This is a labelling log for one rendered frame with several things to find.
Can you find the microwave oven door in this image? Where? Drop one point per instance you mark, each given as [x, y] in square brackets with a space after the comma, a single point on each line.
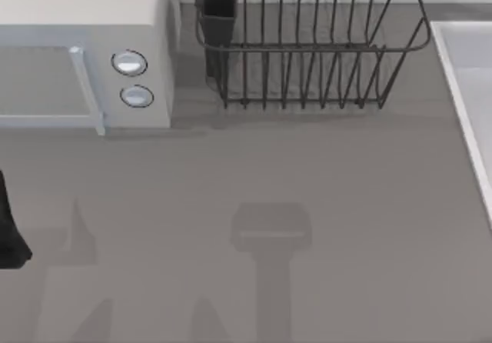
[42, 85]

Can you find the large round microwave knob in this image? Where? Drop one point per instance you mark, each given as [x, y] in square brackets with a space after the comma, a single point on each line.
[129, 63]

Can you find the dark cutlery holder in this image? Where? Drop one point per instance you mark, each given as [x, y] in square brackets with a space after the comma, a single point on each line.
[218, 16]

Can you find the white sink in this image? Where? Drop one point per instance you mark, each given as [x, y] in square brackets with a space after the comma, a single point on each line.
[467, 100]

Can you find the small round microwave knob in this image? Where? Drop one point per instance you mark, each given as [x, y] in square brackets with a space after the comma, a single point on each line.
[137, 96]

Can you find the pale microwave oven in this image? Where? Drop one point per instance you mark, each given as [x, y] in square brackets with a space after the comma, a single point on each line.
[77, 8]

